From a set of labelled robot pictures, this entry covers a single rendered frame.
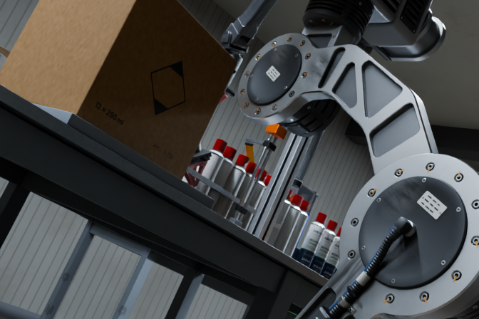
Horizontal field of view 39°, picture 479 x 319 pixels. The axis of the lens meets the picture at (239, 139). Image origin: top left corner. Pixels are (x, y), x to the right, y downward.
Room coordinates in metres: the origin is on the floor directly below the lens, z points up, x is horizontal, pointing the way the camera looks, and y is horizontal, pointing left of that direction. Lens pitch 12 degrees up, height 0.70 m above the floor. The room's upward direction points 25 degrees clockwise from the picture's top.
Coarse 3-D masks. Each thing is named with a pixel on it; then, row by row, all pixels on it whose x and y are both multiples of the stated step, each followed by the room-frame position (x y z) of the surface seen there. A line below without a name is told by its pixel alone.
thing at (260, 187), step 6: (264, 174) 2.01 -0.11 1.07; (264, 180) 2.02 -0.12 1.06; (258, 186) 2.00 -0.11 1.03; (264, 186) 2.01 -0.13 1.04; (258, 192) 2.00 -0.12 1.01; (252, 198) 2.00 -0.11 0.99; (258, 198) 2.01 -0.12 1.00; (252, 204) 2.00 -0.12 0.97; (246, 216) 2.00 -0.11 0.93; (246, 222) 2.00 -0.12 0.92; (246, 228) 2.01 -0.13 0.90
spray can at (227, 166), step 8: (224, 152) 1.91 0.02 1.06; (232, 152) 1.91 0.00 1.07; (224, 160) 1.90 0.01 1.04; (232, 160) 1.92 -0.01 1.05; (224, 168) 1.90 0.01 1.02; (216, 176) 1.90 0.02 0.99; (224, 176) 1.90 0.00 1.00; (224, 184) 1.91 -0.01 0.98; (208, 192) 1.90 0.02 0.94; (216, 192) 1.90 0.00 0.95; (216, 200) 1.91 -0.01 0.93
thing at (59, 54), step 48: (48, 0) 1.17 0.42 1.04; (96, 0) 1.10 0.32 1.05; (144, 0) 1.06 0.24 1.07; (48, 48) 1.13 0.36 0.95; (96, 48) 1.07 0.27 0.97; (144, 48) 1.10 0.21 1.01; (192, 48) 1.18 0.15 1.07; (48, 96) 1.10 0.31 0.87; (96, 96) 1.06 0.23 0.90; (144, 96) 1.14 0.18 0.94; (192, 96) 1.22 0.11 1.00; (144, 144) 1.18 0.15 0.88; (192, 144) 1.27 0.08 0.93
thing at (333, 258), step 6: (336, 234) 2.40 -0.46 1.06; (336, 240) 2.38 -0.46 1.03; (336, 246) 2.37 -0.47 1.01; (330, 252) 2.38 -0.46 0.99; (336, 252) 2.37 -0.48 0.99; (330, 258) 2.38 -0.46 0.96; (336, 258) 2.38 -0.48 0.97; (324, 264) 2.38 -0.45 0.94; (330, 264) 2.37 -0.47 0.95; (336, 264) 2.38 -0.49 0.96; (324, 270) 2.38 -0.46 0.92; (330, 270) 2.37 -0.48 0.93; (324, 276) 2.37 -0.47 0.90; (330, 276) 2.38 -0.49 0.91
